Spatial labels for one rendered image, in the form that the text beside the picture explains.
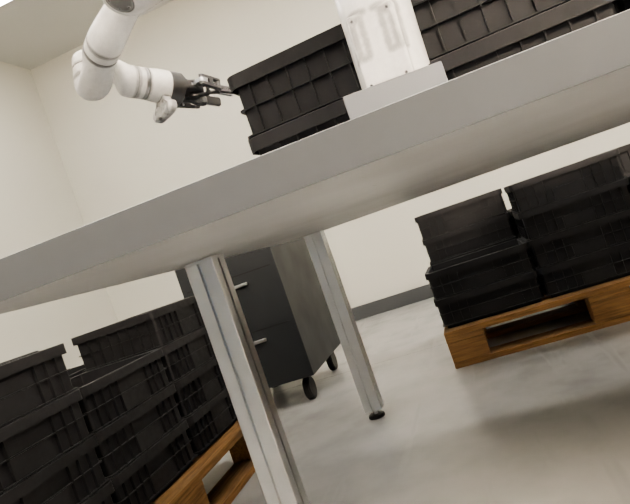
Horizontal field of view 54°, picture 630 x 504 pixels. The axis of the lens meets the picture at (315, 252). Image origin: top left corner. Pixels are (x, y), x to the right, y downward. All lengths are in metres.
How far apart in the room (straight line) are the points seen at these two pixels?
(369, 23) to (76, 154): 4.78
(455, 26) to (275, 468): 0.84
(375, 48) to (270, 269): 1.89
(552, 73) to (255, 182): 0.25
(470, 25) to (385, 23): 0.24
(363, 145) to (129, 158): 4.74
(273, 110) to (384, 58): 0.32
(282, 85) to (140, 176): 4.15
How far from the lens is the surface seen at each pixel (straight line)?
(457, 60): 0.99
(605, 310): 2.45
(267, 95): 1.07
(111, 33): 1.28
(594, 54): 0.53
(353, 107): 0.77
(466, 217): 2.82
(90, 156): 5.41
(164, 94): 1.46
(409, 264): 4.55
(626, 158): 2.91
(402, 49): 0.79
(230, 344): 1.20
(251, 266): 2.63
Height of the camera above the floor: 0.61
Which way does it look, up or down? level
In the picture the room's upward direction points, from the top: 19 degrees counter-clockwise
